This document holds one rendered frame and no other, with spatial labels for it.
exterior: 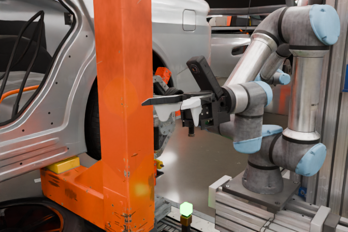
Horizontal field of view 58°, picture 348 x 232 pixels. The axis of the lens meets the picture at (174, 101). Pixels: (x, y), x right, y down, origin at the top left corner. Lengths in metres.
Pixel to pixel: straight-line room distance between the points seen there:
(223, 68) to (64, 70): 2.89
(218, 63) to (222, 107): 3.49
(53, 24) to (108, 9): 2.46
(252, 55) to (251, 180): 0.46
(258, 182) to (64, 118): 1.00
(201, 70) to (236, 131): 0.23
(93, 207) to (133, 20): 0.85
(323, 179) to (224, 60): 3.08
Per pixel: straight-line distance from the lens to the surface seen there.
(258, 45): 1.05
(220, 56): 4.23
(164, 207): 2.35
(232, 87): 0.79
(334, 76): 1.22
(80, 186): 1.57
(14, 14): 3.48
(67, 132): 1.69
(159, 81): 1.96
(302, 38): 1.01
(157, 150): 1.70
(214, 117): 0.72
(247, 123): 0.85
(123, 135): 1.22
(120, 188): 1.33
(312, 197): 1.36
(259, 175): 1.19
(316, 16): 1.00
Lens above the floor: 1.38
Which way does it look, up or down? 12 degrees down
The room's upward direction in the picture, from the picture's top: straight up
